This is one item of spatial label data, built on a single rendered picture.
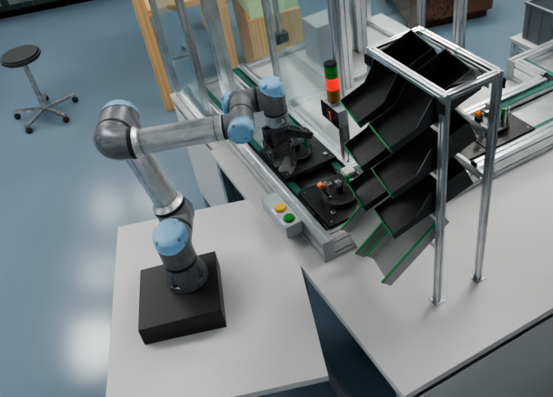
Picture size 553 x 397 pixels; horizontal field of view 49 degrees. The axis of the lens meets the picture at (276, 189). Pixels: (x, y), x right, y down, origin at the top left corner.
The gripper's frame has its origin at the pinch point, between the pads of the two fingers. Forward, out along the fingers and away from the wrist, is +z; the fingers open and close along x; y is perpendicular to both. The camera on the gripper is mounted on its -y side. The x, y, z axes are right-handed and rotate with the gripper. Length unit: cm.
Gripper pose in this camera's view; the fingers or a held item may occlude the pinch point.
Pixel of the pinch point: (291, 169)
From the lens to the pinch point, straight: 205.1
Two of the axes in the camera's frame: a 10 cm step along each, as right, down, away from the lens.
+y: -8.8, 4.0, -2.7
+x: 4.6, 5.2, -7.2
